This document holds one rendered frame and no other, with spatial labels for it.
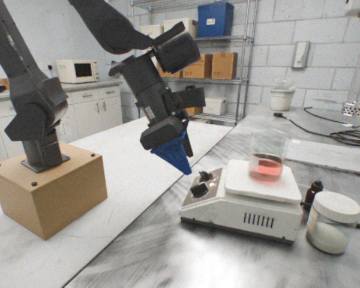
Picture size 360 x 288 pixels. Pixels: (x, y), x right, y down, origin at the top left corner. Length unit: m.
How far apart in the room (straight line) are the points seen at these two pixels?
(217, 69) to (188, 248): 2.32
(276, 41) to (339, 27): 0.55
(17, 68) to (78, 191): 0.23
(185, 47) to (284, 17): 2.51
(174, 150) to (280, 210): 0.19
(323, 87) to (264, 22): 0.95
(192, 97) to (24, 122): 0.27
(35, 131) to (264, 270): 0.41
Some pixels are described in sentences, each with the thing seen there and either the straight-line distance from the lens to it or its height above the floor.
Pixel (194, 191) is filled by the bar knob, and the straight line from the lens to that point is 0.42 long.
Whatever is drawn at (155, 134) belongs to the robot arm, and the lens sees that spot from 0.30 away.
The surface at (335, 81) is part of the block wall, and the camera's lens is 2.83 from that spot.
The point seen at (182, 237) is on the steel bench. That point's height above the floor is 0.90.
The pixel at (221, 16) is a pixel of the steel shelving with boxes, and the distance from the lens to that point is 2.64.
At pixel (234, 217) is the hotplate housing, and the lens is 0.40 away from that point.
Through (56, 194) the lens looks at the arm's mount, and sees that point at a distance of 0.43.
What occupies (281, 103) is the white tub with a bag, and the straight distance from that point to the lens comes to 1.45.
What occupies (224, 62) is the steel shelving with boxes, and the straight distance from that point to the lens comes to 2.56.
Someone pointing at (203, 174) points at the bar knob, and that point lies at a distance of 0.46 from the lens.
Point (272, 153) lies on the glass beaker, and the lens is 0.38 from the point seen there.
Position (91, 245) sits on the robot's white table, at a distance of 0.42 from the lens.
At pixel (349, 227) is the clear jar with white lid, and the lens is 0.42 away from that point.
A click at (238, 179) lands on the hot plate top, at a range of 0.40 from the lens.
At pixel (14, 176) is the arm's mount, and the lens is 0.46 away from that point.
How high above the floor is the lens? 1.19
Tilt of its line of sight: 21 degrees down
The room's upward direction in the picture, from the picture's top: straight up
